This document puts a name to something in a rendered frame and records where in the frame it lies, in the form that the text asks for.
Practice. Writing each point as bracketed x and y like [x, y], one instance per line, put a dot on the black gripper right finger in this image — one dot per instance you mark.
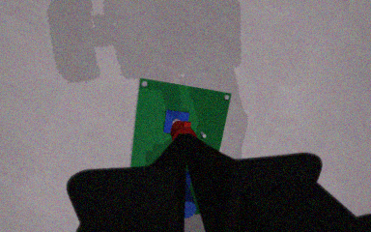
[219, 180]

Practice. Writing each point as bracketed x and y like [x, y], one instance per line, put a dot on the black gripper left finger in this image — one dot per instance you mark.
[161, 186]

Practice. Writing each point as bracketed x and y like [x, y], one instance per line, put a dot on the green circuit board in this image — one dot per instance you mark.
[165, 110]

